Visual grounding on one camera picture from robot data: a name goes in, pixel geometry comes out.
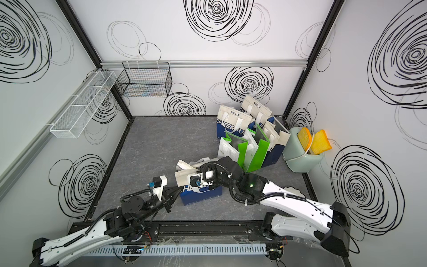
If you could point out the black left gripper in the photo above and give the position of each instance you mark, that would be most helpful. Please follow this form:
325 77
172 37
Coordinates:
169 196

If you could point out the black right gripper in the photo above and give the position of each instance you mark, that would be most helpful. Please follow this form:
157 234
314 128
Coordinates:
212 166

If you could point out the blue beige bag first row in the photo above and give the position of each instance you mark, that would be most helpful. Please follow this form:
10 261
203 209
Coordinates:
192 194

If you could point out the green white bag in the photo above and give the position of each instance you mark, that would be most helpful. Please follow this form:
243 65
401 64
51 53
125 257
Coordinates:
258 146
234 147

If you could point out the blue beige takeout bag front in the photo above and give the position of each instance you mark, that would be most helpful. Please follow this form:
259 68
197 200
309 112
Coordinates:
278 136

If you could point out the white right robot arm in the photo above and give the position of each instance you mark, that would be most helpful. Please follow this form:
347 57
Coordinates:
327 224

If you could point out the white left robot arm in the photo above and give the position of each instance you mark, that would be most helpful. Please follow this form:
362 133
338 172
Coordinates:
124 223

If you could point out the blue beige bag back row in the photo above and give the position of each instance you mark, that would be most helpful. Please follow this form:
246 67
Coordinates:
260 114

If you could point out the white scalloped plate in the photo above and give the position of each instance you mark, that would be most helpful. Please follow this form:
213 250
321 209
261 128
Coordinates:
294 191

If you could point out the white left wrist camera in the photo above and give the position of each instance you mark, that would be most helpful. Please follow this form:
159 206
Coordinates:
157 186

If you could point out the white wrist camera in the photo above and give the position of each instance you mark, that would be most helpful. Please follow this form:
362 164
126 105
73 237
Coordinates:
157 186
197 181

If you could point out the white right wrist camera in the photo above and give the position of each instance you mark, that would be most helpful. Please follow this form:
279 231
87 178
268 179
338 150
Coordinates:
197 181

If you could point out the grey slotted cable duct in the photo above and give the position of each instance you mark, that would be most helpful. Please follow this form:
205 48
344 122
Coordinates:
179 250

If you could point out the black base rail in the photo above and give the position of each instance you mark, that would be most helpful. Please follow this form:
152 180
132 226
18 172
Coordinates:
251 230

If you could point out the black wire basket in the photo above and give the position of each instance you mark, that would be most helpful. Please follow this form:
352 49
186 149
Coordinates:
145 79

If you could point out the white wire shelf basket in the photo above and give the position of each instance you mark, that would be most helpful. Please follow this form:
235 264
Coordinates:
88 99

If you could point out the aluminium wall rail back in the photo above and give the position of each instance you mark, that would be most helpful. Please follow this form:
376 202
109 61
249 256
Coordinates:
203 64

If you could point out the aluminium wall rail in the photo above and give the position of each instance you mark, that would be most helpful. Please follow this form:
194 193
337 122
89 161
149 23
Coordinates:
203 64
20 164

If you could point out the aluminium wall rail left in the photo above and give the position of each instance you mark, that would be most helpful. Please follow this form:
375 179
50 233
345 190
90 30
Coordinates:
20 164

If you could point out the black corner frame post right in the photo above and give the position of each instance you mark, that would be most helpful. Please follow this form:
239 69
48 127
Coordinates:
322 36

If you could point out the black corner frame post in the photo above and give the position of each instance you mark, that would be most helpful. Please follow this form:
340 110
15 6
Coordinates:
74 22
322 36

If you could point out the black corner frame post left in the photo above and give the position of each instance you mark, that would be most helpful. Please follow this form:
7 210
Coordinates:
74 22

